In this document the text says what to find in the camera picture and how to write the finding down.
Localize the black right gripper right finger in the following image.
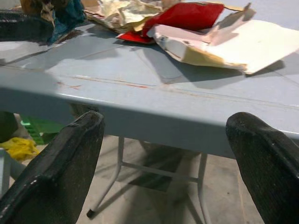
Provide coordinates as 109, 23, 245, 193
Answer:
225, 112, 299, 224

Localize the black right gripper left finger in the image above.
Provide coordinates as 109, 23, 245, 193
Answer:
0, 110, 106, 224

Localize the yellow plastic bag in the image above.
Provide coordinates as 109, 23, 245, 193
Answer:
0, 137, 40, 161

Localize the green plastic stool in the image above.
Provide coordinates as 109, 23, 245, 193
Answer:
21, 116, 67, 145

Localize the grey folding table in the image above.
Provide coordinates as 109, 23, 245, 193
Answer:
0, 0, 299, 224

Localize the torn white cardboard box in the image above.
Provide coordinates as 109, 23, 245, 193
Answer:
146, 2, 299, 75

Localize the black woven basket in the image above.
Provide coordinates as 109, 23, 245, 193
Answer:
0, 9, 55, 43

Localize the teal and brown cloth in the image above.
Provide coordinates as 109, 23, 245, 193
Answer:
20, 0, 85, 44

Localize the red paper sheet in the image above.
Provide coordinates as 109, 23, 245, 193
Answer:
116, 2, 225, 44

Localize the crumpled beige paper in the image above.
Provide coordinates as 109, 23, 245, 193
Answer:
83, 0, 164, 35

